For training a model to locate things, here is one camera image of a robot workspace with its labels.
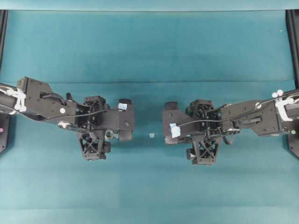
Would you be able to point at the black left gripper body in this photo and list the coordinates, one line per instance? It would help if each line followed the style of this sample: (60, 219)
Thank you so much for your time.
(91, 137)

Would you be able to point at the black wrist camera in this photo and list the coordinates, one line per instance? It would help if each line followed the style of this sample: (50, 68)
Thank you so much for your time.
(119, 122)
(172, 117)

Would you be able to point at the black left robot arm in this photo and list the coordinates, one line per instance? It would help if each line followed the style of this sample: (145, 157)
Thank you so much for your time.
(36, 100)

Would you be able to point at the black right frame rail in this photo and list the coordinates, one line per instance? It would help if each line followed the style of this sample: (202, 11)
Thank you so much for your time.
(292, 24)

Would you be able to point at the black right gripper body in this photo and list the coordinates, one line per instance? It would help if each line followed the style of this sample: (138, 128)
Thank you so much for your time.
(206, 144)

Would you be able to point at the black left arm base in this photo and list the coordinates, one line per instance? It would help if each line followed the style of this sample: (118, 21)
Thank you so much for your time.
(4, 131)

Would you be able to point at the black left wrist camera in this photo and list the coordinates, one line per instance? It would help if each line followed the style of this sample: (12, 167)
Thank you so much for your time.
(119, 122)

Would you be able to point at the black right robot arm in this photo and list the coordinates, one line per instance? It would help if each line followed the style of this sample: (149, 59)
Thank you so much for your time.
(273, 117)

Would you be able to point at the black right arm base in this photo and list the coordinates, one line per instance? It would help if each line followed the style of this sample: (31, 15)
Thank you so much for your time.
(291, 144)

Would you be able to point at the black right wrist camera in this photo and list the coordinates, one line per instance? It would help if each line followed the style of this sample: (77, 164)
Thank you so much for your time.
(172, 117)

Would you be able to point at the black left frame rail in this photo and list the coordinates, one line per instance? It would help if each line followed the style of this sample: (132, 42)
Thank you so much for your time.
(3, 27)

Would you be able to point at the black frame rail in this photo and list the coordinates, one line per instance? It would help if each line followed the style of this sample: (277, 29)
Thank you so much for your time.
(292, 24)
(3, 27)

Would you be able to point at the teal table cloth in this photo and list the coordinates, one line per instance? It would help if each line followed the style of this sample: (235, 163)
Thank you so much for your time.
(150, 58)

